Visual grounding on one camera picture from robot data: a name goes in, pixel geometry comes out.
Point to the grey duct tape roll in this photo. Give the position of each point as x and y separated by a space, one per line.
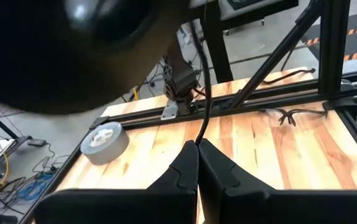
104 143

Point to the black aluminium table frame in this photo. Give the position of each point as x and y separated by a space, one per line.
334 46

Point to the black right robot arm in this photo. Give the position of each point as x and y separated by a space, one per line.
180 81

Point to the black power strip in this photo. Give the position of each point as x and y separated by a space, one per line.
37 142

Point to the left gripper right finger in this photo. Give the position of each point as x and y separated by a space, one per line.
275 208

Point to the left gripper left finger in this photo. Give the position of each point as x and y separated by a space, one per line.
135 208

